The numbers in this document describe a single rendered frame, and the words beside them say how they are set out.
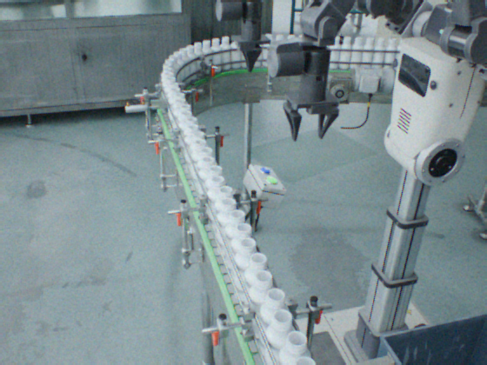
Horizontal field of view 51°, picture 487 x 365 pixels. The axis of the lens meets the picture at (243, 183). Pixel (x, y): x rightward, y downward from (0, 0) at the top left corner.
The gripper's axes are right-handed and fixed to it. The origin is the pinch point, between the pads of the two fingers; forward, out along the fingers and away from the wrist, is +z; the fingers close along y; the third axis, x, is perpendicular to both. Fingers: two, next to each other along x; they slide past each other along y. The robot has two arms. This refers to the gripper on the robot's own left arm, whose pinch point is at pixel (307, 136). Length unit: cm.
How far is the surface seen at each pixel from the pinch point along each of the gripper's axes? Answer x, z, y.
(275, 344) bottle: -30.7, 29.1, -15.9
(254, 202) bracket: 23.1, 32.0, -3.8
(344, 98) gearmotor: 135, 49, 81
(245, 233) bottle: -0.5, 24.4, -13.5
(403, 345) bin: -22, 50, 23
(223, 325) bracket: -21.1, 31.7, -23.9
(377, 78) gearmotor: 126, 35, 93
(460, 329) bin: -22, 48, 39
